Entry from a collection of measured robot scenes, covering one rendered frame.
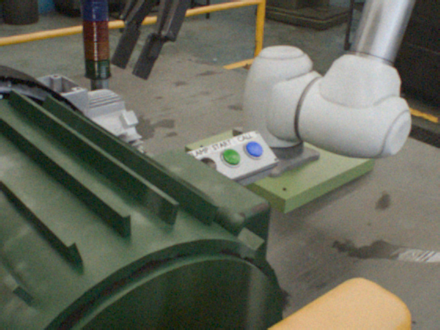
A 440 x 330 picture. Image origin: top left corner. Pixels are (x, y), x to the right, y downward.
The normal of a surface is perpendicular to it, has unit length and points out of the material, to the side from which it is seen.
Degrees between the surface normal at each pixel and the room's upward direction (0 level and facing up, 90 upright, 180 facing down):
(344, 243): 0
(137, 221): 4
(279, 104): 84
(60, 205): 5
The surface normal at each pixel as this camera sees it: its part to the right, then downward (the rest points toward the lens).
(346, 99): -0.51, -0.11
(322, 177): 0.04, -0.89
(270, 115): -0.58, 0.36
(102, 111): 0.67, 0.34
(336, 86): -0.68, -0.21
